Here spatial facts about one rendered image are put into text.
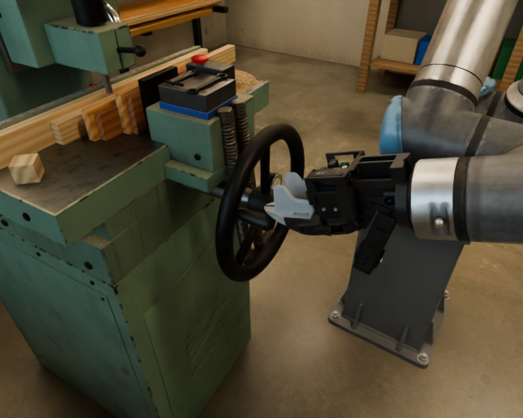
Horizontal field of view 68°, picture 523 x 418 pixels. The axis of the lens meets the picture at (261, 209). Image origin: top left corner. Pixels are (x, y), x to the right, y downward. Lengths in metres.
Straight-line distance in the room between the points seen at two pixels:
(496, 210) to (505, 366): 1.25
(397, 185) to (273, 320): 1.14
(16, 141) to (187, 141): 0.27
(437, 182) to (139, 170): 0.45
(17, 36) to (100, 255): 0.41
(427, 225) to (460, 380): 1.14
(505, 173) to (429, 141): 0.14
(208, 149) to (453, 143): 0.36
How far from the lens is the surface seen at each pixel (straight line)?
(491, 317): 1.77
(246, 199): 0.69
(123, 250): 0.71
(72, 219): 0.61
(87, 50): 0.77
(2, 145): 0.73
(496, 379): 1.60
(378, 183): 0.46
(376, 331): 1.52
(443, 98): 0.56
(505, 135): 0.54
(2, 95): 0.92
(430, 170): 0.44
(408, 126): 0.54
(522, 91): 1.06
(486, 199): 0.42
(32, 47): 0.83
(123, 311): 0.78
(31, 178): 0.68
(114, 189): 0.65
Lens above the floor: 1.23
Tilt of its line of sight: 37 degrees down
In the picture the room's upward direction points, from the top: straight up
